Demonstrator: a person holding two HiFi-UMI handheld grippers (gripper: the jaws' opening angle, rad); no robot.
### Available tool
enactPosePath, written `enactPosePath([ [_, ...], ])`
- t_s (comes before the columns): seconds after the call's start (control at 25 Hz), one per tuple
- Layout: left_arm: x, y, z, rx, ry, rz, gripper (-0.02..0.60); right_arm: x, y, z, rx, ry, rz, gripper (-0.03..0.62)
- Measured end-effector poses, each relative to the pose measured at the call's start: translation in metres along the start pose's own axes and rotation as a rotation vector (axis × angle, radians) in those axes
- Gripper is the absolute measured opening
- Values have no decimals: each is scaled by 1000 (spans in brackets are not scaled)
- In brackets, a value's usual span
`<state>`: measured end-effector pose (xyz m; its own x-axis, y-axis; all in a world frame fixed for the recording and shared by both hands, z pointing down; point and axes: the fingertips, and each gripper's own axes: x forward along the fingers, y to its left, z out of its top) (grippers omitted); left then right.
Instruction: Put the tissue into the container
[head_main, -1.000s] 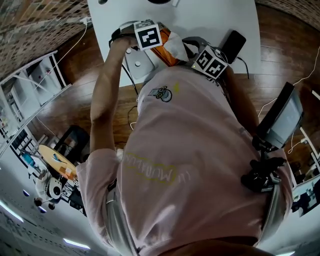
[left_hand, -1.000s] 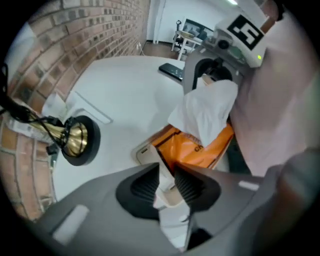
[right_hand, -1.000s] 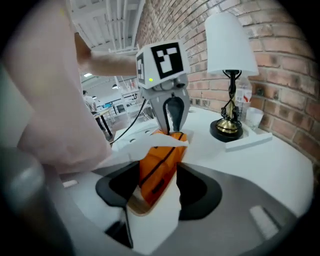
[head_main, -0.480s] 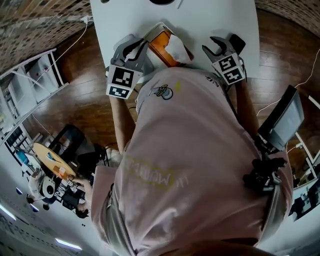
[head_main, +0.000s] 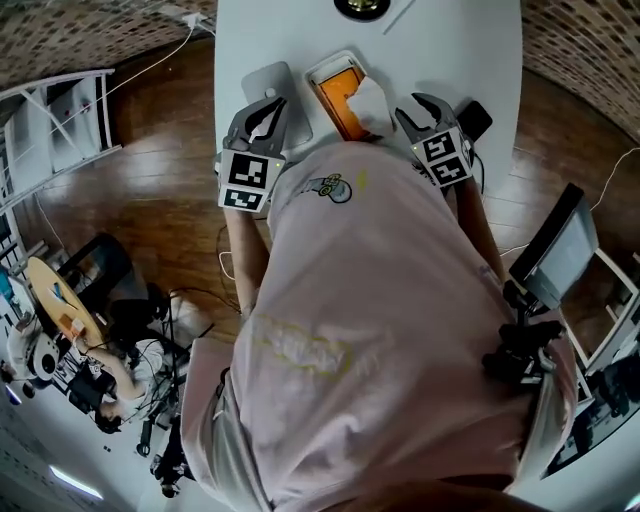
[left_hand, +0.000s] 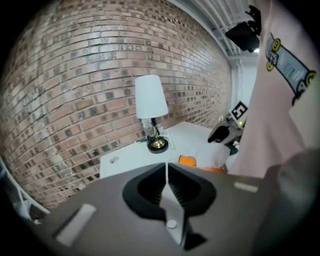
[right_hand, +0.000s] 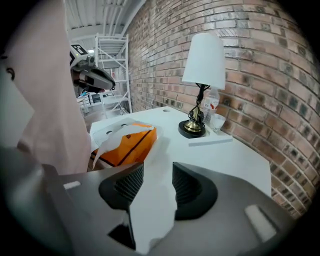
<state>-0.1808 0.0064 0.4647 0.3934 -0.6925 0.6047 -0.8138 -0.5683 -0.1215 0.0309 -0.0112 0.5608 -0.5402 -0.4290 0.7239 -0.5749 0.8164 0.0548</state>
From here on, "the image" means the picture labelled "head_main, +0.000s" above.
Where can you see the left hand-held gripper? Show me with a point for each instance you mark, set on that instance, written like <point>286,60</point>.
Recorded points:
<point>245,180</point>

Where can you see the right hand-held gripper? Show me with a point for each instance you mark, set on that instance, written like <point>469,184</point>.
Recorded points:
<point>442,157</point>

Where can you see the orange pack of tissues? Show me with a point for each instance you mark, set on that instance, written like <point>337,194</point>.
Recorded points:
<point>337,100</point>

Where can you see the person's right forearm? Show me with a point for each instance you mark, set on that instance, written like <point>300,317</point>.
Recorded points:
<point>475,225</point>

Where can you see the person's left forearm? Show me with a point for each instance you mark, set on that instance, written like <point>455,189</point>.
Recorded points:
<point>247,260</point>

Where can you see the white lid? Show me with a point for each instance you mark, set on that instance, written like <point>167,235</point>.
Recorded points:
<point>295,120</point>

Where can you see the black phone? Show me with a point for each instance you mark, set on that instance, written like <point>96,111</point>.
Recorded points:
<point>475,120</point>

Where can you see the black round brass-topped base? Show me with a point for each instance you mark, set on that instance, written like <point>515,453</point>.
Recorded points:
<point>361,6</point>

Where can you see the black monitor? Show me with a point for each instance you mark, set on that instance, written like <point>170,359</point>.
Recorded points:
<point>555,250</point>

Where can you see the pink shirt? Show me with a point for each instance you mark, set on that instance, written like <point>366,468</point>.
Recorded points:
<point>380,310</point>

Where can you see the white metal shelf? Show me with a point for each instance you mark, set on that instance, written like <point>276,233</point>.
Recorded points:
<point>55,130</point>

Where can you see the round wooden table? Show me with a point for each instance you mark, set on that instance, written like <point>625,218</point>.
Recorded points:
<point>57,300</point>

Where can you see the white round device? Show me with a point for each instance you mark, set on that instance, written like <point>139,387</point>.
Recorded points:
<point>45,357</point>

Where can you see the ceiling light strip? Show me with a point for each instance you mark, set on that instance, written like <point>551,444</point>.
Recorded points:
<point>75,482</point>

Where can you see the black monitor mount clamp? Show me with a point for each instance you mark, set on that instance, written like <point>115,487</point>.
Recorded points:
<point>525,350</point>

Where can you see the white frame stand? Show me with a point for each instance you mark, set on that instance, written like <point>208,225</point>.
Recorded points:
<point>617,320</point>

